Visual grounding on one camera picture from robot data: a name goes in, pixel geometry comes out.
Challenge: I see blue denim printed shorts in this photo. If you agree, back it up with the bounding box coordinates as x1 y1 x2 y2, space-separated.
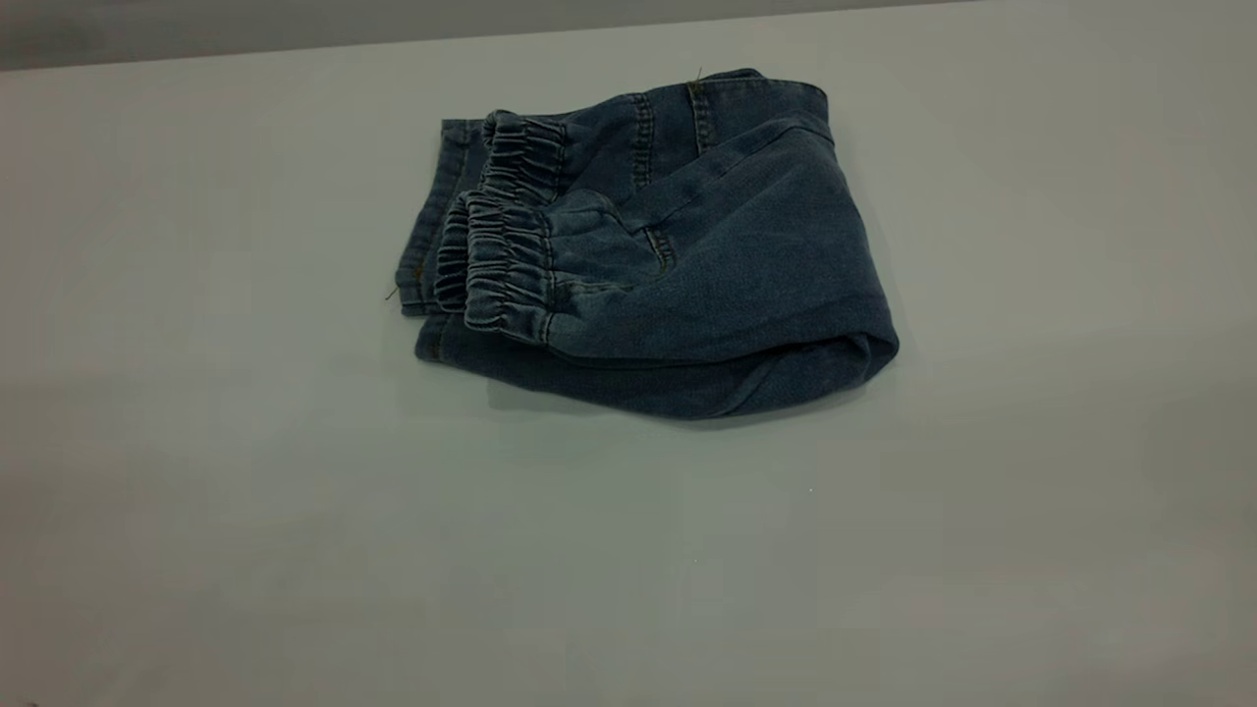
386 67 901 421

